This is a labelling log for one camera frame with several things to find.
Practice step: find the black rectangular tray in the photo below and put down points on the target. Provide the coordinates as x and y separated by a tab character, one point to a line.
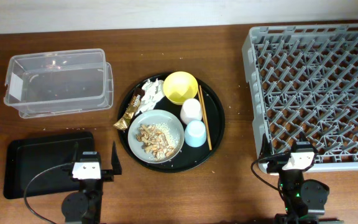
28	157

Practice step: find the grey dishwasher rack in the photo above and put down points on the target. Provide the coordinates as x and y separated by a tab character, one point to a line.
305	78

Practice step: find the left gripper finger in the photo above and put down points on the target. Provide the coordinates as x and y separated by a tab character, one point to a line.
116	165
75	152

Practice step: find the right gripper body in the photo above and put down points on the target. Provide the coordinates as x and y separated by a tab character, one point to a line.
277	165

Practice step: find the clear plastic bin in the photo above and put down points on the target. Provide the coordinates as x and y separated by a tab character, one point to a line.
56	83

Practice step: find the yellow bowl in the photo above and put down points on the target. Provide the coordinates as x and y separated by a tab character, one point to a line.
180	86

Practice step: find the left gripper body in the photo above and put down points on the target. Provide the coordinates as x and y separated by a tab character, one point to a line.
107	175

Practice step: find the white cup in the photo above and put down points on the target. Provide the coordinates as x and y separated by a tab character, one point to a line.
190	111

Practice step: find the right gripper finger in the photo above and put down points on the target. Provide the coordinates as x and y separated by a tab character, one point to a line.
302	137
266	147

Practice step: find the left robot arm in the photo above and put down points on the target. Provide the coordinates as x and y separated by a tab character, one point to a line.
84	205

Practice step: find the white tissue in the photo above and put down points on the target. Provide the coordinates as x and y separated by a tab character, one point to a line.
153	94

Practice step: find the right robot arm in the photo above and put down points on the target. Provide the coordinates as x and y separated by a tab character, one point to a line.
304	199

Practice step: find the food scraps and rice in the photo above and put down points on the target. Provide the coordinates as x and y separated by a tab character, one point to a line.
157	141

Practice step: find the grey plate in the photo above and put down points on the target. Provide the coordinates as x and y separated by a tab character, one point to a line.
154	117

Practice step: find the gold coffee sachet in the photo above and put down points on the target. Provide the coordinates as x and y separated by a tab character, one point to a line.
124	122

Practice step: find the round black serving tray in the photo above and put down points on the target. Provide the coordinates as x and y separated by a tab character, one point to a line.
187	157

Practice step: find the light blue cup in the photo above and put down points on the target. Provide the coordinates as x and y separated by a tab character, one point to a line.
195	133

